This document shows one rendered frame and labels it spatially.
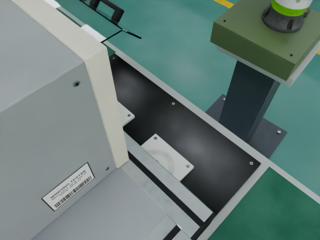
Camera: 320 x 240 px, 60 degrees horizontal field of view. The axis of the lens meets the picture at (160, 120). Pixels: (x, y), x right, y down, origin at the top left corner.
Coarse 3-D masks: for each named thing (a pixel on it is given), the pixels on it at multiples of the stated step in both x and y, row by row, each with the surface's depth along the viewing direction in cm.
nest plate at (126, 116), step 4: (120, 104) 88; (120, 108) 87; (124, 108) 87; (120, 112) 86; (124, 112) 86; (128, 112) 86; (120, 116) 85; (124, 116) 85; (128, 116) 85; (132, 116) 85; (124, 120) 84; (128, 120) 84; (124, 124) 84
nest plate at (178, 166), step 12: (144, 144) 79; (156, 144) 79; (168, 144) 79; (156, 156) 77; (168, 156) 77; (180, 156) 77; (168, 168) 75; (180, 168) 75; (192, 168) 76; (180, 180) 74
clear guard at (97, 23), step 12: (48, 0) 71; (60, 0) 71; (72, 0) 71; (84, 0) 76; (60, 12) 68; (72, 12) 68; (84, 12) 68; (96, 12) 68; (84, 24) 66; (96, 24) 66; (108, 24) 66; (120, 24) 72; (96, 36) 63; (108, 36) 63
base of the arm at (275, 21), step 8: (272, 8) 98; (264, 16) 103; (272, 16) 99; (280, 16) 97; (288, 16) 96; (296, 16) 96; (304, 16) 105; (272, 24) 100; (280, 24) 98; (288, 24) 99; (296, 24) 98; (288, 32) 100
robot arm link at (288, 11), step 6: (276, 0) 95; (282, 0) 93; (288, 0) 92; (294, 0) 91; (300, 0) 90; (306, 0) 91; (276, 6) 96; (282, 6) 94; (288, 6) 93; (294, 6) 92; (300, 6) 92; (306, 6) 93; (282, 12) 96; (288, 12) 95; (294, 12) 94; (300, 12) 95
